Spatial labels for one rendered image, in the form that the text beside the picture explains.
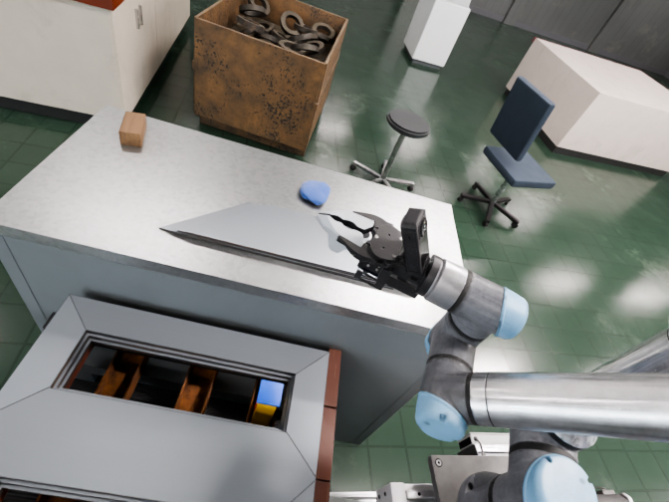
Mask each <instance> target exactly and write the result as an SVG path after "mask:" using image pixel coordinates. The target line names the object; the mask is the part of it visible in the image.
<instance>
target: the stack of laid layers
mask: <svg viewBox="0 0 669 502"><path fill-rule="evenodd" d="M91 344H96V345H101V346H106V347H111V348H115V349H120V350H125V351H130V352H135V353H140V354H145V355H149V356H154V357H159V358H164V359H169V360H174V361H178V362H183V363H188V364H193V365H198V366H203V367H207V368H211V369H216V370H221V371H226V372H231V373H236V374H240V375H245V376H250V377H259V378H264V379H268V380H273V381H278V382H283V383H287V389H286V395H285V400H284V406H283V411H282V416H281V422H280V427H279V428H275V427H269V426H264V425H259V424H254V423H248V422H243V421H238V420H232V419H227V418H222V417H216V416H211V415H206V414H201V413H195V412H190V411H185V410H179V409H174V408H169V407H164V406H158V405H153V404H148V403H142V402H137V401H132V400H127V399H121V398H116V397H111V396H105V395H100V394H95V393H90V392H84V391H79V390H74V389H68V388H65V387H66V386H67V384H68V382H69V381H70V379H71V377H72V376H73V374H74V372H75V371H76V369H77V367H78V366H79V364H80V362H81V361H82V359H83V357H84V356H85V354H86V352H87V351H88V349H89V347H90V346H91ZM295 376H296V375H295V374H290V373H286V372H281V371H276V370H271V369H267V368H262V367H257V366H252V365H248V364H243V363H238V362H233V361H229V360H224V359H219V358H214V357H210V356H205V355H200V354H195V353H191V352H186V351H182V350H177V349H173V348H168V347H163V346H158V345H154V344H149V343H144V342H139V341H135V340H130V339H125V338H120V337H116V336H111V335H106V334H101V333H97V332H92V331H87V330H86V331H85V333H84V334H83V336H82V337H81V339H80V341H79V342H78V344H77V345H76V347H75V349H74V350H73V352H72V353H71V355H70V356H69V358H68V360H67V361H66V363H65V364H64V366H63V368H62V369H61V371H60V372H59V374H58V376H57V377H56V379H55V380H54V382H53V383H52V385H51V386H50V388H56V389H61V390H66V391H72V392H77V393H82V394H88V395H93V396H98V397H103V398H109V399H114V400H119V401H125V402H130V403H135V404H141V405H146V406H151V407H157V408H162V409H167V410H172V411H178V412H183V413H188V414H194V415H199V416H204V417H210V418H215V419H220V420H226V421H231V422H236V423H242V424H247V425H252V426H257V427H263V428H268V429H273V430H279V431H284V432H287V431H286V429H287V423H288V418H289V412H290V406H291V400H292V394H293V388H294V382H295ZM4 489H8V490H15V491H21V492H28V493H35V494H41V495H48V496H54V497H61V498H68V499H74V500H81V501H87V502H161V501H154V500H148V499H141V498H135V497H128V496H122V495H116V494H109V493H104V492H97V491H91V490H84V489H78V488H71V487H65V486H59V485H52V484H46V483H39V482H33V481H26V480H20V479H14V478H7V477H1V476H0V495H1V494H2V492H3V490H4Z"/></svg>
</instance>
